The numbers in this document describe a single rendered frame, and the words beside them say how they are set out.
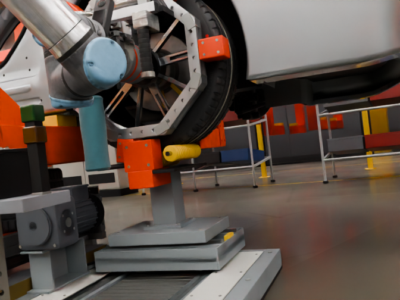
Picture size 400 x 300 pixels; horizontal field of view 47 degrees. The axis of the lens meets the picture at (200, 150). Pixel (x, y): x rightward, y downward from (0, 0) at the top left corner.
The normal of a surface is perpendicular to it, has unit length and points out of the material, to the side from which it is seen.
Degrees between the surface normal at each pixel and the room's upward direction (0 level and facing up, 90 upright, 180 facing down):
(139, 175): 90
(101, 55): 92
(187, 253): 90
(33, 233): 90
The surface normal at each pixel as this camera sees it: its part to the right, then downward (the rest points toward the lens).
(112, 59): 0.67, -0.05
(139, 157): -0.34, 0.04
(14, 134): 0.93, -0.11
